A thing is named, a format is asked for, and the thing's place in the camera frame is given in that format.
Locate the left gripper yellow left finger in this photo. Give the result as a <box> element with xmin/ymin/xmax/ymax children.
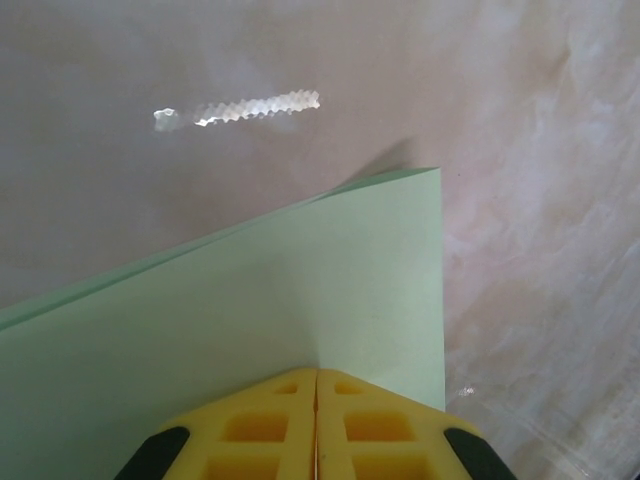
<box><xmin>114</xmin><ymin>367</ymin><xmax>320</xmax><ymax>480</ymax></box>

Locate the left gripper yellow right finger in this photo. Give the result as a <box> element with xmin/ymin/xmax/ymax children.
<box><xmin>316</xmin><ymin>367</ymin><xmax>517</xmax><ymax>480</ymax></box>

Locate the light green paper sheet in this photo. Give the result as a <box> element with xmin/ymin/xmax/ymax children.
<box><xmin>0</xmin><ymin>167</ymin><xmax>446</xmax><ymax>480</ymax></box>

